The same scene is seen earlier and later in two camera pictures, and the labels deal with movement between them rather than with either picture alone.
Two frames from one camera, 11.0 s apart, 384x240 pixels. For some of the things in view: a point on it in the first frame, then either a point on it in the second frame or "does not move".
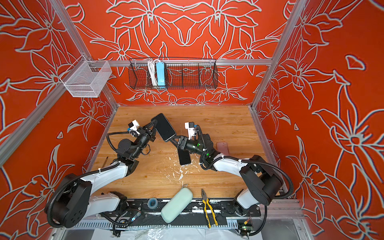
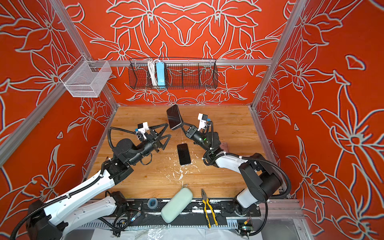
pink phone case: (222, 147) does not move
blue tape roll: (152, 203) does not move
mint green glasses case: (177, 204) does not move
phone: (163, 127) to (174, 116)
